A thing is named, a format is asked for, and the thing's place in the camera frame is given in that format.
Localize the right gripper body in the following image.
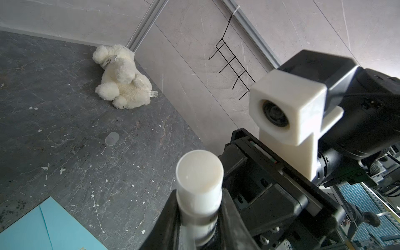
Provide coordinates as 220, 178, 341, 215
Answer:
220, 128, 345, 250

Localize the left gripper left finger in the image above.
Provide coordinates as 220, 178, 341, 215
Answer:
139, 190, 181, 250

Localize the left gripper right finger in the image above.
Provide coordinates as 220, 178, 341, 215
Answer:
217, 188, 259, 250

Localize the white glue stick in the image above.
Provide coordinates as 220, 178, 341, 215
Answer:
176, 150, 224, 248

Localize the clear glue stick cap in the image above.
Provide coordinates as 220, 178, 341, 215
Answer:
105, 132, 120, 146

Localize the light blue envelope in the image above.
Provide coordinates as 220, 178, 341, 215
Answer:
1, 197, 106, 250

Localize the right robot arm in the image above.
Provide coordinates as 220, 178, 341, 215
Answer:
219, 67, 400, 250

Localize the white plush teddy bear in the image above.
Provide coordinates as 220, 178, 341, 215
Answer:
92, 45, 158, 109

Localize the black wire hook rack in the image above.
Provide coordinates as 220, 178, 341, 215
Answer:
208, 14, 256, 100

